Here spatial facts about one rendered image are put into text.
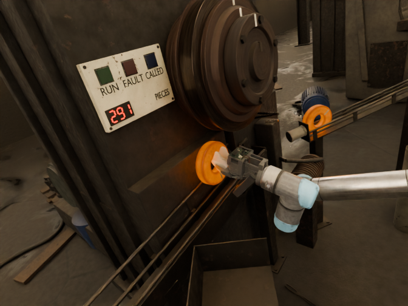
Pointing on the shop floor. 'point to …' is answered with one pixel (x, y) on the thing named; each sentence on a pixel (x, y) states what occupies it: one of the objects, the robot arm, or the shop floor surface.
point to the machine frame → (86, 19)
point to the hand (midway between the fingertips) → (212, 158)
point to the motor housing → (310, 238)
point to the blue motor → (314, 99)
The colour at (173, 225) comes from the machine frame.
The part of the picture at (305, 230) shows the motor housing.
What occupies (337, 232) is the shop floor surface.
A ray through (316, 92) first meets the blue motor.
